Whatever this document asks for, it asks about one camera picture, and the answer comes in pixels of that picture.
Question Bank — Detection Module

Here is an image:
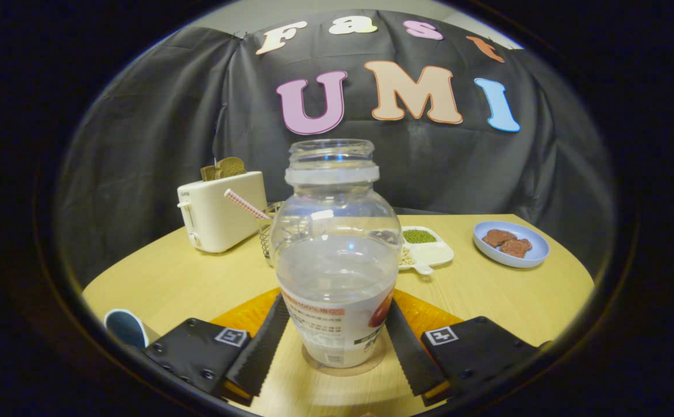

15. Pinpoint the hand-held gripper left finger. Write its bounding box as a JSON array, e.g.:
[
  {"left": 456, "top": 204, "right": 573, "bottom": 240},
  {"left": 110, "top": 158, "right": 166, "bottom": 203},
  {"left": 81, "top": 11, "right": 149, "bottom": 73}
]
[{"left": 143, "top": 290, "right": 292, "bottom": 407}]

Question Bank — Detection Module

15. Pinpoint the pale blue cup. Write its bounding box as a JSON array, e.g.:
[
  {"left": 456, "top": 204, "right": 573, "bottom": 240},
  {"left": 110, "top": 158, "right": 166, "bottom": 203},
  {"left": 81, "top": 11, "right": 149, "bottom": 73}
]
[{"left": 104, "top": 309, "right": 161, "bottom": 350}]

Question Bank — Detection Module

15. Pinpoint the wire mesh holder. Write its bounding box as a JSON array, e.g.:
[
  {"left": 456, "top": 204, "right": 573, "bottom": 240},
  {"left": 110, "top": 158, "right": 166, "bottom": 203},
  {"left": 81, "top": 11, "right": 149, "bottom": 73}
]
[{"left": 257, "top": 201, "right": 286, "bottom": 268}]

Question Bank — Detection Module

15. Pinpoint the brown cookie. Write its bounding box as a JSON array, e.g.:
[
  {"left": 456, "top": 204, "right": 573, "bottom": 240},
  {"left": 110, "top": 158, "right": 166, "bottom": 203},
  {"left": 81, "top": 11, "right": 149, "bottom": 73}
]
[
  {"left": 500, "top": 239, "right": 533, "bottom": 259},
  {"left": 482, "top": 229, "right": 518, "bottom": 248}
]

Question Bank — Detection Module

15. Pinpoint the blue plate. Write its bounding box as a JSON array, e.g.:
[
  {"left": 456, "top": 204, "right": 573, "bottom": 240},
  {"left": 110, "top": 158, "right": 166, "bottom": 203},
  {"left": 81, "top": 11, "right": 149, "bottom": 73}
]
[{"left": 473, "top": 221, "right": 551, "bottom": 269}]

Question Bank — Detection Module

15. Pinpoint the white toaster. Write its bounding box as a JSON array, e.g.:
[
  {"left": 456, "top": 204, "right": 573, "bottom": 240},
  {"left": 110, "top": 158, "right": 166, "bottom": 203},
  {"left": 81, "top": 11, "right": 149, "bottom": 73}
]
[{"left": 177, "top": 171, "right": 269, "bottom": 254}]

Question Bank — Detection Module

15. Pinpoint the red striped straw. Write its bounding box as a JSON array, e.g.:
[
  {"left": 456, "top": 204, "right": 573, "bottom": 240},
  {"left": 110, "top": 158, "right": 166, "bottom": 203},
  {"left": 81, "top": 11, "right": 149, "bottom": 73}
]
[{"left": 224, "top": 189, "right": 271, "bottom": 221}]

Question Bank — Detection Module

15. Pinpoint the wooden table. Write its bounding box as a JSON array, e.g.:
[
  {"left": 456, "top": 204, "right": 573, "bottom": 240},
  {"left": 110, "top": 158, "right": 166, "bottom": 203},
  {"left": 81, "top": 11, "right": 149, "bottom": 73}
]
[{"left": 82, "top": 213, "right": 596, "bottom": 417}]

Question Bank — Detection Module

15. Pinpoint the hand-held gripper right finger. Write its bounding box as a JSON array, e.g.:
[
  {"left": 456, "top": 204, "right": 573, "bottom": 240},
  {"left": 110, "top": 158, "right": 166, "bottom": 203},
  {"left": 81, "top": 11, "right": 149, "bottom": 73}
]
[{"left": 384, "top": 288, "right": 547, "bottom": 407}]

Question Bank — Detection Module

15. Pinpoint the clear plastic juice bottle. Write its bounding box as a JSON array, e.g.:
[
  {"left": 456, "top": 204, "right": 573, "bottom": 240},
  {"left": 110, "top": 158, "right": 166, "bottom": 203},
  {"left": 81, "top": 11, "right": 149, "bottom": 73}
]
[{"left": 269, "top": 139, "right": 403, "bottom": 370}]

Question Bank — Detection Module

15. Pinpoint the white divided dish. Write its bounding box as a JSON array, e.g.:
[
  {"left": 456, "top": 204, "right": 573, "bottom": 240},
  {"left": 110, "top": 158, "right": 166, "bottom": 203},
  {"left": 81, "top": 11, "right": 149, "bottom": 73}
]
[{"left": 397, "top": 226, "right": 455, "bottom": 276}]

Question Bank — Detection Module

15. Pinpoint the brown toast slice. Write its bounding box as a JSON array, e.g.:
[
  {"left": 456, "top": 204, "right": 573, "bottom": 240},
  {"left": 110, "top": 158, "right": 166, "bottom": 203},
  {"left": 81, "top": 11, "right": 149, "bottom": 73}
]
[{"left": 200, "top": 157, "right": 247, "bottom": 182}]

